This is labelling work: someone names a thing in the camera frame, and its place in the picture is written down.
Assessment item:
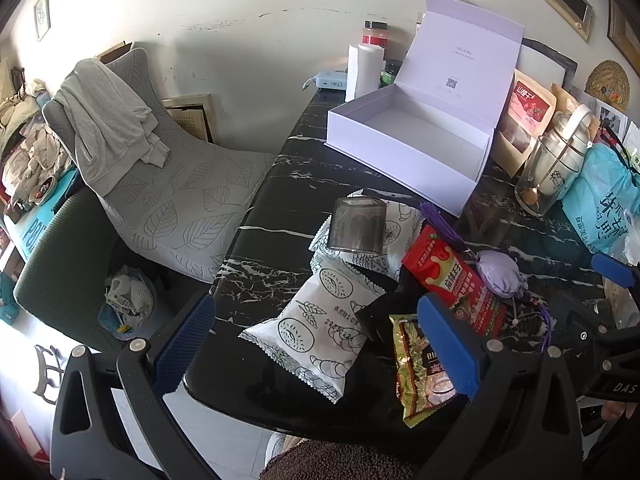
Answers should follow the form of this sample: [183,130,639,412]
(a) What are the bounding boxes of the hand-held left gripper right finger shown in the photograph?
[415,294,586,480]

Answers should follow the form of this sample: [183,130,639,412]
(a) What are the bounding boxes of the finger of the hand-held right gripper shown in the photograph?
[547,290,640,361]
[591,252,640,288]

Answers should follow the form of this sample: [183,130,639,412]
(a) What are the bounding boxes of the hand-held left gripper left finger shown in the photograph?
[50,292,221,480]

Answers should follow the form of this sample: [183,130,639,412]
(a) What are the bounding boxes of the green snack packet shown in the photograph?
[389,314,458,428]

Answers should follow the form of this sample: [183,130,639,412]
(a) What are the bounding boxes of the red snack packet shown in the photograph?
[402,224,508,341]

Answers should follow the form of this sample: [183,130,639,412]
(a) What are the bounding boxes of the purple sachet with tassel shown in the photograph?
[420,202,553,356]

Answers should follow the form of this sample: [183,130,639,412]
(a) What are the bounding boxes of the smoky transparent plastic cup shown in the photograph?
[327,197,388,256]

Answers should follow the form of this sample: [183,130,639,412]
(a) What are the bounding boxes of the white gift box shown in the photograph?
[324,0,526,218]

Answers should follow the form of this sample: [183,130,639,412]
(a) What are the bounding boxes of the person's right forearm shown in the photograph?
[582,405,640,480]

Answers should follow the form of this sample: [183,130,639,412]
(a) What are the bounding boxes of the person's right hand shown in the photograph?
[600,400,633,421]

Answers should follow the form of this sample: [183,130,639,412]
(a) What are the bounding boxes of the blue plastic bag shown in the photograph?
[560,142,640,256]

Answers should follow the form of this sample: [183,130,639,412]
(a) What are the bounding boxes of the trash bin with paper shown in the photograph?
[97,265,158,336]

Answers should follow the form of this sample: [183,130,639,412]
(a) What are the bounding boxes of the glass jar with white lid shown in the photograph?
[515,104,593,217]

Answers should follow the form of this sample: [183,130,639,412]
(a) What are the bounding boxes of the dark green armchair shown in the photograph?
[12,187,201,356]

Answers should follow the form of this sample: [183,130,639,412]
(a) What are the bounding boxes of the grey leaf print pillow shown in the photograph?
[42,47,276,283]

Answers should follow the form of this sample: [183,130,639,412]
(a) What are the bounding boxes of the black and white photo card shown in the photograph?
[595,97,631,136]

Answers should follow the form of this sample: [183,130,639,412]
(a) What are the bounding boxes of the person's brown fleece clothing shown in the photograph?
[259,435,421,480]

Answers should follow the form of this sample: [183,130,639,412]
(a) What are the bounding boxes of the plain kraft paper bag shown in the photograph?
[550,84,578,131]

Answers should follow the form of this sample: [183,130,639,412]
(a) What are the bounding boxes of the kraft snack bag red label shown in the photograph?
[492,69,558,178]

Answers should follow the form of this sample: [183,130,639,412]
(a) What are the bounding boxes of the round woven mat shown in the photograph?
[585,59,631,113]

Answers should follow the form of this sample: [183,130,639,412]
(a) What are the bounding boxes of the blue storage box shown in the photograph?
[15,167,83,261]

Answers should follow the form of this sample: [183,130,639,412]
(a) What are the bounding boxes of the grey garment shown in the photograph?
[50,58,172,198]

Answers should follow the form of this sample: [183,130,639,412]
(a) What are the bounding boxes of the dark framed picture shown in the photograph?
[606,0,640,73]

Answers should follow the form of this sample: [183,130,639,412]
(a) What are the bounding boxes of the pile of clothes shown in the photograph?
[0,65,76,211]

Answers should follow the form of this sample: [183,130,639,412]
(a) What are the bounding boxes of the green jar with black lid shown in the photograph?
[380,59,403,88]

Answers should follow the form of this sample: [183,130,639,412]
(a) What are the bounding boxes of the white paper towel roll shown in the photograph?
[345,42,386,102]

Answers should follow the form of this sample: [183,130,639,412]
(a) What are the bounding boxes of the small white electronic box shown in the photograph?
[302,71,348,92]

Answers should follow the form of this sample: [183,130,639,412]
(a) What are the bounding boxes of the black cord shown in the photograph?
[597,127,640,171]

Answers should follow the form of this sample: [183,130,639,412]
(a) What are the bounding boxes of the gold framed wall vent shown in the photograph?
[160,92,216,146]

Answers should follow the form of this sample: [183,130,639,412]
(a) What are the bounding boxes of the light wooden picture frame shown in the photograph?
[540,0,595,41]

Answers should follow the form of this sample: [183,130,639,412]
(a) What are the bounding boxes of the small wall picture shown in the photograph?
[33,0,52,42]

